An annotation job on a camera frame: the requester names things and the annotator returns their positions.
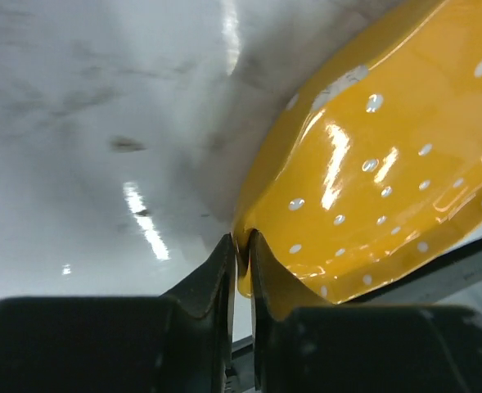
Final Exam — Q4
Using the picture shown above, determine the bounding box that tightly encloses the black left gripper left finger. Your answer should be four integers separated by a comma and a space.
0, 236, 235, 392

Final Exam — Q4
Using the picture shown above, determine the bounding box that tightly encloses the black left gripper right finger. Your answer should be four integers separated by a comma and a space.
250, 233, 482, 392

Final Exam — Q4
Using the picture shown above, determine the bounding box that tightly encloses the yellow polka dot plate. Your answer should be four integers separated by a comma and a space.
232, 1, 482, 304

